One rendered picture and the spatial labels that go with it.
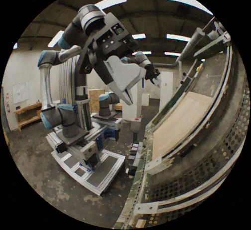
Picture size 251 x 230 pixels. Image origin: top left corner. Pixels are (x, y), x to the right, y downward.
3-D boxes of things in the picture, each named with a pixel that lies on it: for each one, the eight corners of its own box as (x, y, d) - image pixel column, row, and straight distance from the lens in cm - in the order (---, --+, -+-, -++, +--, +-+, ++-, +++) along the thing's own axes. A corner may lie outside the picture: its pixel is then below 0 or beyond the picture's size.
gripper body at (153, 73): (156, 76, 69) (148, 63, 71) (150, 81, 75) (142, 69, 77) (161, 74, 75) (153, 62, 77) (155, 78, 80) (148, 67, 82)
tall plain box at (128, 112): (129, 113, 414) (129, 75, 392) (141, 115, 400) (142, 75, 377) (121, 120, 336) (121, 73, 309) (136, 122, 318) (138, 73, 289)
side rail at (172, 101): (157, 124, 124) (151, 120, 120) (200, 65, 139) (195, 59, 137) (157, 126, 118) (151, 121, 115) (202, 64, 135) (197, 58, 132)
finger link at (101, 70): (107, 81, 12) (89, 41, 17) (100, 86, 13) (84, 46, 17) (122, 80, 16) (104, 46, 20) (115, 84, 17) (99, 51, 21)
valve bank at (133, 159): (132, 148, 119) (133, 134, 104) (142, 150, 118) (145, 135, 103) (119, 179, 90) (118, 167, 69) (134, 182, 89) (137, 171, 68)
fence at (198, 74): (154, 131, 100) (152, 129, 98) (202, 66, 110) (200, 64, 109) (154, 133, 95) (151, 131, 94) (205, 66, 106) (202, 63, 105)
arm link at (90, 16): (75, 25, 28) (94, 33, 32) (77, 33, 24) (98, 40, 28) (95, 7, 26) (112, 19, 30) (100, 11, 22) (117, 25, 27)
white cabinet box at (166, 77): (159, 109, 508) (161, 73, 493) (169, 110, 513) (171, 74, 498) (159, 113, 450) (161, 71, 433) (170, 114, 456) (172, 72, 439)
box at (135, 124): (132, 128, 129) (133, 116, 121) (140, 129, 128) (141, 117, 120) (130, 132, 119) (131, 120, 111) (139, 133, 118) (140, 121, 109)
